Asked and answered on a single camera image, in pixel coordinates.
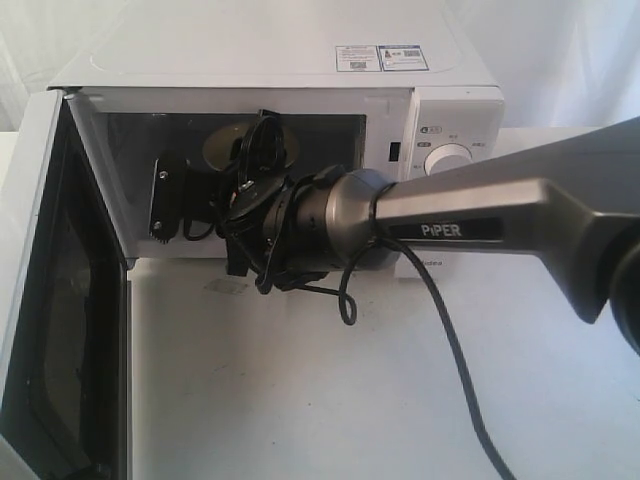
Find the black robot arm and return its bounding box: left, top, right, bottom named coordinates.
left=218, top=117, right=639, bottom=348

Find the white microwave door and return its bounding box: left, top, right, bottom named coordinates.
left=1, top=90, right=130, bottom=479

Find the upper white control knob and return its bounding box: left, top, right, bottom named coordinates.
left=424, top=143, right=473, bottom=176

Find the blue white warning sticker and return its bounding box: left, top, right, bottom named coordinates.
left=335, top=45, right=429, bottom=72

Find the white microwave oven body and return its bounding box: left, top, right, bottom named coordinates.
left=51, top=1, right=505, bottom=261

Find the cream ceramic bowl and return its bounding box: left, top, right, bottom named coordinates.
left=202, top=122, right=300, bottom=171

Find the black camera cable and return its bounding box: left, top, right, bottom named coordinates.
left=179, top=164, right=516, bottom=480

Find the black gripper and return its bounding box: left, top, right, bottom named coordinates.
left=220, top=109, right=330, bottom=295

